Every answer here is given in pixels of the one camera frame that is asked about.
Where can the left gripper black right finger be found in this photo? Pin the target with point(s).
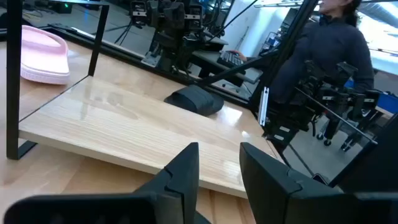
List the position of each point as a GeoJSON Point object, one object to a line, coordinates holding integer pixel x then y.
{"type": "Point", "coordinates": [267, 186]}

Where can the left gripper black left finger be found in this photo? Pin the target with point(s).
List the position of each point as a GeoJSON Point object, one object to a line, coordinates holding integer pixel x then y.
{"type": "Point", "coordinates": [180, 180]}

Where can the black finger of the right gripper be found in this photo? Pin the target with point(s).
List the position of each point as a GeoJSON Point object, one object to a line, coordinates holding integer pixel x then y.
{"type": "Point", "coordinates": [174, 15]}
{"type": "Point", "coordinates": [155, 14]}

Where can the black slide sandal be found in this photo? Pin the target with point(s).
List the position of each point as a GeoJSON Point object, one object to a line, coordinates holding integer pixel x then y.
{"type": "Point", "coordinates": [196, 101]}

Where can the pink slide sandal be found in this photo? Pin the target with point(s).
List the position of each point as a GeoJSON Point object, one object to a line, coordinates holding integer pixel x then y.
{"type": "Point", "coordinates": [43, 56]}

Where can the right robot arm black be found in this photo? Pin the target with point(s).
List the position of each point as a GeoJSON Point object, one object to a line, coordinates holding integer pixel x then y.
{"type": "Point", "coordinates": [174, 49]}

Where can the black tripod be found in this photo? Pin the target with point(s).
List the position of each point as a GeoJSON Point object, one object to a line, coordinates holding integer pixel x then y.
{"type": "Point", "coordinates": [124, 32]}

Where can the black computer keyboard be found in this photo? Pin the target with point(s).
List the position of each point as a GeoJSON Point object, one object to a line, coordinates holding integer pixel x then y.
{"type": "Point", "coordinates": [230, 59]}

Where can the person's hand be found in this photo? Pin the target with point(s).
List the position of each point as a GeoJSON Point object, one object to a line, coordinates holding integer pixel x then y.
{"type": "Point", "coordinates": [239, 55]}

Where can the wheeled chair base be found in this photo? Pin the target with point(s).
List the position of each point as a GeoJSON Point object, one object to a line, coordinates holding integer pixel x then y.
{"type": "Point", "coordinates": [327, 142]}

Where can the grey desk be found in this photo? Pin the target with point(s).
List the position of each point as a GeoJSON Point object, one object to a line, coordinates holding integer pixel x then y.
{"type": "Point", "coordinates": [248, 74]}

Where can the black computer case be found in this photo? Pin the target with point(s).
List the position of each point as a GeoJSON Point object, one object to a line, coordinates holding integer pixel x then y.
{"type": "Point", "coordinates": [59, 6]}

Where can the person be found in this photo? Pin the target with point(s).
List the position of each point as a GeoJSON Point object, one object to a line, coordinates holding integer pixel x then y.
{"type": "Point", "coordinates": [329, 46]}

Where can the blue storage bin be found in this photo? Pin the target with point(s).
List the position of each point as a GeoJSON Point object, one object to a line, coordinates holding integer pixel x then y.
{"type": "Point", "coordinates": [388, 104]}

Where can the wooden shelf black metal frame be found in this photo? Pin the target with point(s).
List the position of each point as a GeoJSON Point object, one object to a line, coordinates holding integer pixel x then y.
{"type": "Point", "coordinates": [124, 124]}

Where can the black metal table frame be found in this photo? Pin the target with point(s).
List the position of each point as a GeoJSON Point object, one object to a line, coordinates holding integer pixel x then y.
{"type": "Point", "coordinates": [284, 53]}

